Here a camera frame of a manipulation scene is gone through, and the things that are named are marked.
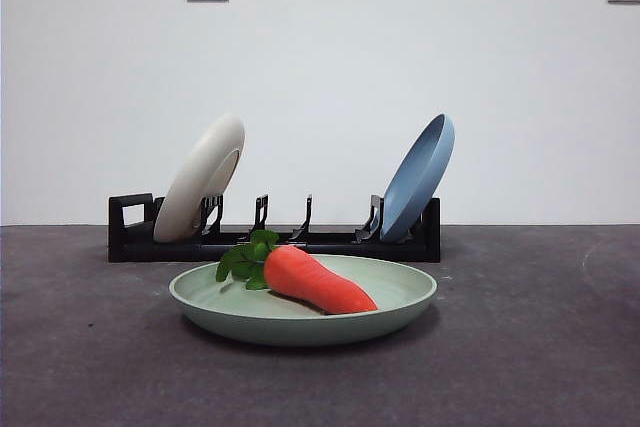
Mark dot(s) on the black plate rack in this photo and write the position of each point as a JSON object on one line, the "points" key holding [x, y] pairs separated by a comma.
{"points": [[131, 248]]}

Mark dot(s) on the cream plate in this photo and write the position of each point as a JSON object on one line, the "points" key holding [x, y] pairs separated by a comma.
{"points": [[201, 177]]}

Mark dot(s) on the blue plate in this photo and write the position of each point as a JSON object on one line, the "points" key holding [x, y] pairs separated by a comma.
{"points": [[416, 182]]}

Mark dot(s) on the green plate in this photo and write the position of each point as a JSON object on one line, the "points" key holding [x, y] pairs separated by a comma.
{"points": [[300, 329]]}

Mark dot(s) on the orange carrot with green leaves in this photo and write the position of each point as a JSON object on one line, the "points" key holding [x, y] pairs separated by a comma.
{"points": [[311, 277]]}

